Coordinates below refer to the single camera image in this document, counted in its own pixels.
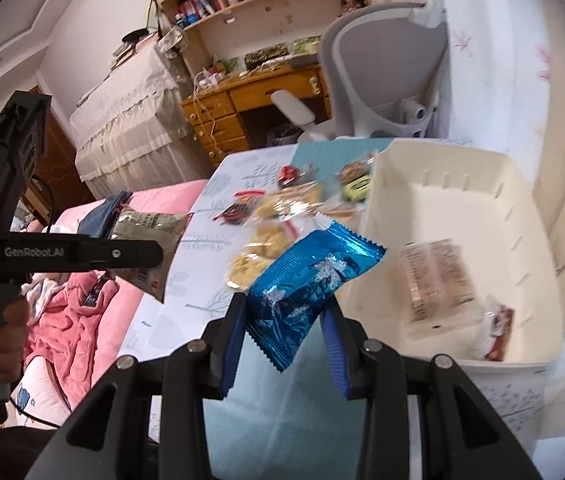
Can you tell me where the white floral curtain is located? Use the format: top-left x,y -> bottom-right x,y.
433,0 -> 565,336

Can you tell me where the green patterned box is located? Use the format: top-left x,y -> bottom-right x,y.
245,46 -> 291,68

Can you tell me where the blue denim bag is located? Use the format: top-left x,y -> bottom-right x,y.
76,191 -> 133,238

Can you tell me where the brown cookie packet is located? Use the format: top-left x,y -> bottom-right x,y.
337,157 -> 376,183

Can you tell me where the white pillow with blue print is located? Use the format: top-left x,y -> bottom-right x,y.
12,357 -> 72,427

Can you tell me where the beige rice cracker packet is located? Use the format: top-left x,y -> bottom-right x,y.
226,252 -> 276,291
250,220 -> 303,261
255,182 -> 326,221

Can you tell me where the small cracker packet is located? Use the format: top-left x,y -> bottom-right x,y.
319,201 -> 363,223

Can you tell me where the pink fleece blanket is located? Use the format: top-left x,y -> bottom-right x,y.
22,269 -> 130,413

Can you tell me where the pink bed sheet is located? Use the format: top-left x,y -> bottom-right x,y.
25,179 -> 210,428

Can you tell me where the white plastic bin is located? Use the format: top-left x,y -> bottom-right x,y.
335,138 -> 565,376

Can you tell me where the green snack packet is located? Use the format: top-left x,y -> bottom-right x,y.
340,177 -> 373,203

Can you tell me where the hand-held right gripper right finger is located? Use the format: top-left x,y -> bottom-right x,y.
319,302 -> 538,480

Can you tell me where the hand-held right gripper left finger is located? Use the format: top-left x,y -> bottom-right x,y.
22,291 -> 249,480

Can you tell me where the grey office chair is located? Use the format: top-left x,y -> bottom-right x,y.
270,0 -> 451,143

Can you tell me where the wooden bookshelf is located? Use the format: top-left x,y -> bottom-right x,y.
137,0 -> 378,78

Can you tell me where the grey and white snack packet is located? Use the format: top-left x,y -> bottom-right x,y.
111,203 -> 194,304

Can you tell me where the lace covered cabinet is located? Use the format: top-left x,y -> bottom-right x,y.
69,35 -> 213,201

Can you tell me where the person's left hand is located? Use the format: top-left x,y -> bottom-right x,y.
0,298 -> 31,378

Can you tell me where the clear packet with brown label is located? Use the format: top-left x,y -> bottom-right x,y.
399,239 -> 478,326

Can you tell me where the dark snack packet red seal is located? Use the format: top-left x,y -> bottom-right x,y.
212,190 -> 266,226

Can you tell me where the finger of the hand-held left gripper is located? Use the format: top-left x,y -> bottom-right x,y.
80,239 -> 164,274

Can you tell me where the wooden desk with drawers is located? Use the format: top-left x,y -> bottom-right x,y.
181,62 -> 333,166

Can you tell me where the blue foil snack packet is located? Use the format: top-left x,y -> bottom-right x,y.
246,212 -> 387,373

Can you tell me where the brown wooden door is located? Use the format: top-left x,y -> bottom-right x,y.
32,105 -> 96,221

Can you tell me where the white charging cable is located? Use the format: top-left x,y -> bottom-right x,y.
190,72 -> 224,159

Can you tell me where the small red candy packet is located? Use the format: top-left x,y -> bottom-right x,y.
277,165 -> 308,186

